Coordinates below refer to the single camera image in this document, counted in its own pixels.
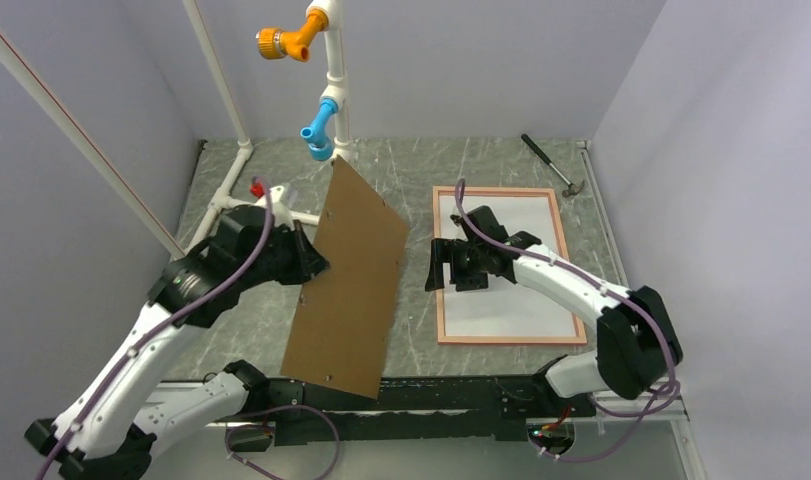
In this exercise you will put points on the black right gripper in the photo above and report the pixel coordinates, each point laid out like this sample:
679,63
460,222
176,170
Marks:
446,251

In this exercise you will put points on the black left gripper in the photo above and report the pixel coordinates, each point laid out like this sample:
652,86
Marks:
308,263

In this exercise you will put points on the brown cardboard backing board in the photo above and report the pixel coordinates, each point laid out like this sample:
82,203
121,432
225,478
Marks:
339,332

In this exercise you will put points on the sunset photo print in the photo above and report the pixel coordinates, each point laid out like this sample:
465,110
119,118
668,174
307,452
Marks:
504,313

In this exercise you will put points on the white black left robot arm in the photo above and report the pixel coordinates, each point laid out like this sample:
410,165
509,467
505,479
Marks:
110,431

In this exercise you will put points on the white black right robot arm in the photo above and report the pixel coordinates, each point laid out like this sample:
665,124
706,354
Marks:
636,343

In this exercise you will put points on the blue pipe nozzle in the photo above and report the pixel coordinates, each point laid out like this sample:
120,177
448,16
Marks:
319,143

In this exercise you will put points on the orange pipe nozzle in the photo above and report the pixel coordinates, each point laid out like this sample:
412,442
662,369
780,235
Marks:
275,43

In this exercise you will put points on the white PVC pipe stand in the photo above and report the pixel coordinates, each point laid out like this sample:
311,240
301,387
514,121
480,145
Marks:
132,75

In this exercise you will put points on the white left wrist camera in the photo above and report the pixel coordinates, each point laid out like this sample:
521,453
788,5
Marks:
278,199

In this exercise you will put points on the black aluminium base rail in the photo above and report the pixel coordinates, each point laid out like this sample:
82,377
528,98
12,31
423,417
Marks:
261,412

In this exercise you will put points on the small black-handled hammer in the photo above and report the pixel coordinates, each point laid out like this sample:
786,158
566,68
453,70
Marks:
571,188

